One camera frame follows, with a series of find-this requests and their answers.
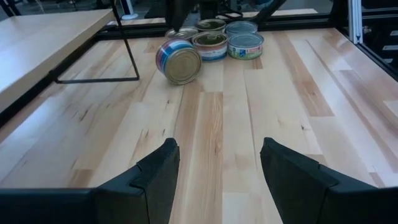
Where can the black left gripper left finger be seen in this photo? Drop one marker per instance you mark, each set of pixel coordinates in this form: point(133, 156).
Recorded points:
point(146, 193)

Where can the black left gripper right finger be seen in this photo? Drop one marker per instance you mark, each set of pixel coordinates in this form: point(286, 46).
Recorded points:
point(298, 193)

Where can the gold-lid blue-label seafood can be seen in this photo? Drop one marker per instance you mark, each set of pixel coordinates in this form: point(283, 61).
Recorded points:
point(182, 65)
point(186, 32)
point(210, 46)

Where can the silver-lid green-label seafood can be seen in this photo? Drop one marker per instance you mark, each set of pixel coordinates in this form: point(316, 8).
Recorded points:
point(241, 27)
point(245, 46)

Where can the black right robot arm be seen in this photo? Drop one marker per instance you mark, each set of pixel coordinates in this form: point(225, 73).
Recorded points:
point(183, 12)

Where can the white round stand base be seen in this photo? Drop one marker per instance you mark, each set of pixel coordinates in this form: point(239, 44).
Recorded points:
point(129, 16)

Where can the rear green rim can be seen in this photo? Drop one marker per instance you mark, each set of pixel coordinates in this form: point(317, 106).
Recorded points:
point(210, 25)

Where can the black box device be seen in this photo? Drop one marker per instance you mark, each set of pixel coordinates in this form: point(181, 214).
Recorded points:
point(155, 9)

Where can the black aluminium table frame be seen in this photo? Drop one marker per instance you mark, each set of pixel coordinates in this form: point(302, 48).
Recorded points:
point(292, 23)

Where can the silver aluminium extrusion post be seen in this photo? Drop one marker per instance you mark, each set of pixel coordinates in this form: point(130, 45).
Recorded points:
point(355, 21)

